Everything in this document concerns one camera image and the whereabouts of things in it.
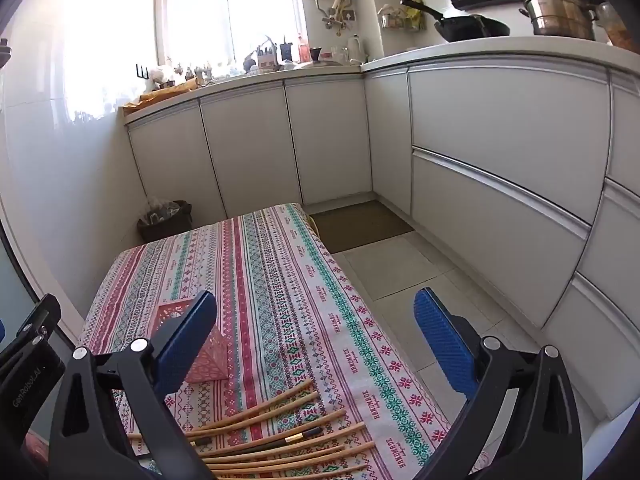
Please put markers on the white drawer kitchen cabinet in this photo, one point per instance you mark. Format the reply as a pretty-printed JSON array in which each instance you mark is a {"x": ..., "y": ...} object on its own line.
[{"x": 500, "y": 135}]

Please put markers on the white door kitchen cabinet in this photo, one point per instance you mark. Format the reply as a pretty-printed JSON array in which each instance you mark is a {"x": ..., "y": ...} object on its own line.
[{"x": 250, "y": 145}]

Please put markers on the frosted glass door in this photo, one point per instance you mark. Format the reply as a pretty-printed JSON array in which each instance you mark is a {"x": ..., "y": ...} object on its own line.
[{"x": 12, "y": 280}]

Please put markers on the bright window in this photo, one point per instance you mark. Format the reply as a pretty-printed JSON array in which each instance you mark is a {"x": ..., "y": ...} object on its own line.
[{"x": 230, "y": 10}]

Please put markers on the countertop utensil holder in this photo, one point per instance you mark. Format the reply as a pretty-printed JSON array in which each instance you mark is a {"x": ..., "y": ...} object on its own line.
[{"x": 266, "y": 57}]

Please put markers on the white kitchen countertop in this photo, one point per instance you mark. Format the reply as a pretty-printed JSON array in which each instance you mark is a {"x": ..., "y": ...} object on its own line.
[{"x": 450, "y": 47}]

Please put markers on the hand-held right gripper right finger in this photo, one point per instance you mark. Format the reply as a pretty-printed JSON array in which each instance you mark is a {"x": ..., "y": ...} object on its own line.
[{"x": 442, "y": 340}]

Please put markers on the black wall hooks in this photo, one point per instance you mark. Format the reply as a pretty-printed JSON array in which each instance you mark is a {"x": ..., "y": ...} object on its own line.
[{"x": 142, "y": 72}]

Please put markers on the bundle of wooden chopsticks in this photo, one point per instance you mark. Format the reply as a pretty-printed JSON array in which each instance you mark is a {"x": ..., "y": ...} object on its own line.
[{"x": 280, "y": 460}]

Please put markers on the small windowsill ornaments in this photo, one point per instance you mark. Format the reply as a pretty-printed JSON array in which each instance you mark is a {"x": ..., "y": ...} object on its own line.
[{"x": 192, "y": 72}]

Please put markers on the yellow cloth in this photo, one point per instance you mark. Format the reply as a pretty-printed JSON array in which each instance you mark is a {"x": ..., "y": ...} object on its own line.
[{"x": 165, "y": 92}]

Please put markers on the stainless steel steamer pot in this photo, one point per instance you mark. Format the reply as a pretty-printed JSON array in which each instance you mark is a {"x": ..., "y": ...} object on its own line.
[{"x": 557, "y": 10}]

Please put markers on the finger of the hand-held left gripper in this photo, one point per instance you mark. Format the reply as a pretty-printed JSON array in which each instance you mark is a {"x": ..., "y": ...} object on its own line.
[{"x": 37, "y": 317}]

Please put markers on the brown floor mat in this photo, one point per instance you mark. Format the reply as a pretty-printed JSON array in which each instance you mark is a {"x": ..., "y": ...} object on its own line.
[{"x": 360, "y": 225}]

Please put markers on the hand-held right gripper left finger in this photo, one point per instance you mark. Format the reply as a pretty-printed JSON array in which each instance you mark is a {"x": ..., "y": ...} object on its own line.
[{"x": 187, "y": 340}]

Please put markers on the white kettle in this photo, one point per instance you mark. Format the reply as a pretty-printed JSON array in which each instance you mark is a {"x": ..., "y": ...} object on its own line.
[{"x": 356, "y": 50}]

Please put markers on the red bottle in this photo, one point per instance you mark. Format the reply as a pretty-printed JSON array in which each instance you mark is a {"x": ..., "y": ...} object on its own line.
[{"x": 303, "y": 50}]

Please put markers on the dark trash bin with bag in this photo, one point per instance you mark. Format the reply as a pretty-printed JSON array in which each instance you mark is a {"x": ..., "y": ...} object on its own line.
[{"x": 165, "y": 230}]

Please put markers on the pink plastic lattice basket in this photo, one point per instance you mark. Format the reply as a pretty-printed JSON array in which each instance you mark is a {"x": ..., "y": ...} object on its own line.
[{"x": 212, "y": 360}]

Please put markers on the striped patterned tablecloth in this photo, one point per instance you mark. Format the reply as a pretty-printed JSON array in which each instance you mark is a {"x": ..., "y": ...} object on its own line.
[{"x": 300, "y": 310}]

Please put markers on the black wok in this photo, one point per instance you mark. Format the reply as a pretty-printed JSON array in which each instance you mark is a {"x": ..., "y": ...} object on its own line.
[{"x": 470, "y": 27}]

